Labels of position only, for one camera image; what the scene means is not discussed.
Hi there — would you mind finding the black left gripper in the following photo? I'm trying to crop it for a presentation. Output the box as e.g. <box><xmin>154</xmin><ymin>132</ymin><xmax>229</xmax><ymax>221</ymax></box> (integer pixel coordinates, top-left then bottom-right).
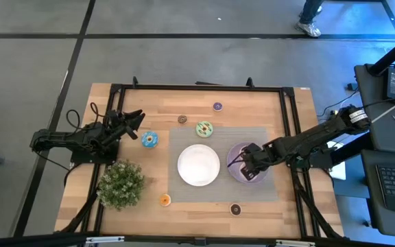
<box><xmin>105</xmin><ymin>108</ymin><xmax>146</xmax><ymax>141</ymax></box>

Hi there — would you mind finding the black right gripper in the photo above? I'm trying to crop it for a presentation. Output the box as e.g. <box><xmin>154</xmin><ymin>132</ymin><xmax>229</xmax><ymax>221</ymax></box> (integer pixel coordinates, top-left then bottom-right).
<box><xmin>239</xmin><ymin>142</ymin><xmax>272</xmax><ymax>182</ymax></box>

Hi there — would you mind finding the large blue iced donut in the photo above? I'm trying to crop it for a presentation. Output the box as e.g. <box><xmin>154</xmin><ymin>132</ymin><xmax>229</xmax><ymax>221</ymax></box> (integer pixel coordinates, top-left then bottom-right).
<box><xmin>141</xmin><ymin>130</ymin><xmax>160</xmax><ymax>149</ymax></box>

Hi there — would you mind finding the small dark chocolate donut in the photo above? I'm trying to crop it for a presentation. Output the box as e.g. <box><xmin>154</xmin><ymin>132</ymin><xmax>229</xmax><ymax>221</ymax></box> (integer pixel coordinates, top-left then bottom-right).
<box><xmin>229</xmin><ymin>202</ymin><xmax>243</xmax><ymax>217</ymax></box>

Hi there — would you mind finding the large green iced donut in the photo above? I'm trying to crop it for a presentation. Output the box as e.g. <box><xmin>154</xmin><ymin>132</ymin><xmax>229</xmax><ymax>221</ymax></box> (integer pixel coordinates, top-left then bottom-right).
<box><xmin>195</xmin><ymin>120</ymin><xmax>215</xmax><ymax>139</ymax></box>

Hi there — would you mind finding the purple round plate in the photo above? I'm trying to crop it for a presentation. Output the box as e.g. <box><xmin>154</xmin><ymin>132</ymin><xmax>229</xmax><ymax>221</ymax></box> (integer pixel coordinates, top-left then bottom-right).
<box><xmin>226</xmin><ymin>141</ymin><xmax>270</xmax><ymax>185</ymax></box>

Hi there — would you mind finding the grey woven placemat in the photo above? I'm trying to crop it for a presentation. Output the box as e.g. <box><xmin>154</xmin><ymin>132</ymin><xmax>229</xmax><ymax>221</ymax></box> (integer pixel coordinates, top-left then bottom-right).
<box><xmin>167</xmin><ymin>126</ymin><xmax>280</xmax><ymax>203</ymax></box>

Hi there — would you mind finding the white round plate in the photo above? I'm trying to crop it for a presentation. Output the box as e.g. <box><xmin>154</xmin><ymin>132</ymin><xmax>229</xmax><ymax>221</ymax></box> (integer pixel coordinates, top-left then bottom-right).
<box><xmin>177</xmin><ymin>143</ymin><xmax>221</xmax><ymax>187</ymax></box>

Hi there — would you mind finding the green potted plant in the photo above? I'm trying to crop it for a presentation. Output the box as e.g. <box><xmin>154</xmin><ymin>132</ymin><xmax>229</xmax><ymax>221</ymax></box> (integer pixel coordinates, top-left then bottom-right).
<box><xmin>96</xmin><ymin>159</ymin><xmax>146</xmax><ymax>211</ymax></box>

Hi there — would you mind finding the white paper sheet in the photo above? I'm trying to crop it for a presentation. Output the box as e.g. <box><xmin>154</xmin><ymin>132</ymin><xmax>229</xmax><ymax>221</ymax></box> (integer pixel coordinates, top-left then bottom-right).
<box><xmin>327</xmin><ymin>140</ymin><xmax>347</xmax><ymax>181</ymax></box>

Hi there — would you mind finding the black side table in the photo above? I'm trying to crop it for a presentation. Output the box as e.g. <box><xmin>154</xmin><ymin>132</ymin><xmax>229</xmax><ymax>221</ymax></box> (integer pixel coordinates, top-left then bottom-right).
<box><xmin>354</xmin><ymin>63</ymin><xmax>395</xmax><ymax>154</ymax></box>

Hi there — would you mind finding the person's leg and shoe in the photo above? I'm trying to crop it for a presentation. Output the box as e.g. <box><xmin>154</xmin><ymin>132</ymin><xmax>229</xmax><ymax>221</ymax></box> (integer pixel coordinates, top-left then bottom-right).
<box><xmin>294</xmin><ymin>0</ymin><xmax>325</xmax><ymax>38</ymax></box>

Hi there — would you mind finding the thin white rod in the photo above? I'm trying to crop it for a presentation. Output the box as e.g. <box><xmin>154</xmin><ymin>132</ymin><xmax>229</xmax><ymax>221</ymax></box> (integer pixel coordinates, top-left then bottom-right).
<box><xmin>370</xmin><ymin>91</ymin><xmax>395</xmax><ymax>124</ymax></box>

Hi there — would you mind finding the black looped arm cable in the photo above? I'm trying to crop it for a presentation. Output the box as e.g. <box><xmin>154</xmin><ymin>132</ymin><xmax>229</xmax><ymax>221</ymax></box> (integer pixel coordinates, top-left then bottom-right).
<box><xmin>65</xmin><ymin>102</ymin><xmax>99</xmax><ymax>132</ymax></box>

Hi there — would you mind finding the black aluminium table frame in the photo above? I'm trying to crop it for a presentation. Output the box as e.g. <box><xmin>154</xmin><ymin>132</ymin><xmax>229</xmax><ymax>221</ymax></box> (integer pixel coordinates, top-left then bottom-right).
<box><xmin>55</xmin><ymin>75</ymin><xmax>346</xmax><ymax>247</ymax></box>

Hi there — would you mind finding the black diagonal post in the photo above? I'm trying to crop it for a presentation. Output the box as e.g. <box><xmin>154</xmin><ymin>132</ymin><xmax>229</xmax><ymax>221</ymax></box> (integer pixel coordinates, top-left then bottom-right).
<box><xmin>368</xmin><ymin>29</ymin><xmax>395</xmax><ymax>76</ymax></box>

